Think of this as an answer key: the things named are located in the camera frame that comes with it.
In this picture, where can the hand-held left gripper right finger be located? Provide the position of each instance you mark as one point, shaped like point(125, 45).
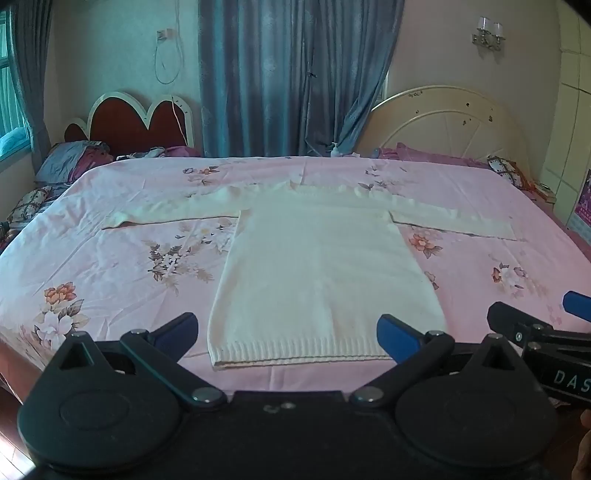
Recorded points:
point(396, 336)

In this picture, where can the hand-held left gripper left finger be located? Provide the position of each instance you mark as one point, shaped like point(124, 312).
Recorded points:
point(178, 330)

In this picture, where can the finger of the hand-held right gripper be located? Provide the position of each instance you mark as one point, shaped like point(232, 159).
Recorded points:
point(578, 305)
point(512, 321)

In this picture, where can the white knit sweater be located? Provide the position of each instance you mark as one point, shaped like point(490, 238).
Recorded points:
point(318, 272)

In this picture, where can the person's right forearm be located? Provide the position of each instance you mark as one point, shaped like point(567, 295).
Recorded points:
point(584, 447)

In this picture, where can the pink floral bedsheet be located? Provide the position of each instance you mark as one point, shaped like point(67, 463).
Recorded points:
point(106, 258)

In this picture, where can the plaid pillow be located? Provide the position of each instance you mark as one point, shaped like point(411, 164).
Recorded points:
point(505, 168)

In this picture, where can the purple pillow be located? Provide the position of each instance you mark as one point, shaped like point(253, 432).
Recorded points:
point(182, 151)

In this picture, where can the crumpled light cloth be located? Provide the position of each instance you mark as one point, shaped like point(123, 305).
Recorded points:
point(147, 152)

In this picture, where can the purple blanket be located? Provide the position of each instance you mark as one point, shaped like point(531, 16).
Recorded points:
point(429, 156)

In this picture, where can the cream wardrobe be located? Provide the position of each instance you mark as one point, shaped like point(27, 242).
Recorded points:
point(572, 115)

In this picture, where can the white pump bottle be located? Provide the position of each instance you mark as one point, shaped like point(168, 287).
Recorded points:
point(334, 150)

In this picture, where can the plaid quilt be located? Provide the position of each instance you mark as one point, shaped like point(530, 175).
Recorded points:
point(25, 203)

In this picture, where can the blue pillow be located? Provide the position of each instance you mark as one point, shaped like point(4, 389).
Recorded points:
point(62, 159)

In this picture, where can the cream round headboard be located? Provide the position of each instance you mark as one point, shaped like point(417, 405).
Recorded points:
point(443, 124)

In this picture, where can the red heart-shaped headboard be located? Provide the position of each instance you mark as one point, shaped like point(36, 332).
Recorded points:
point(134, 124)

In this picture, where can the wide blue curtain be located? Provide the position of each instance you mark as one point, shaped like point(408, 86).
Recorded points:
point(286, 78)

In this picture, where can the window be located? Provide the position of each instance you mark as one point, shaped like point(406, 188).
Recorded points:
point(11, 92)

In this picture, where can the narrow blue curtain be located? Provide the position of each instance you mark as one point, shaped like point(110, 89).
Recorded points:
point(34, 69)

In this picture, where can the purple wall poster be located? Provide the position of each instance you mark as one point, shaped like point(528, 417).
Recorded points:
point(582, 203)

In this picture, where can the crystal wall lamp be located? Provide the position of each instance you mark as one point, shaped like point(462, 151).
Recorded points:
point(489, 31)

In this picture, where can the wall socket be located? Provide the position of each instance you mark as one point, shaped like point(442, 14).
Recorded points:
point(165, 34)

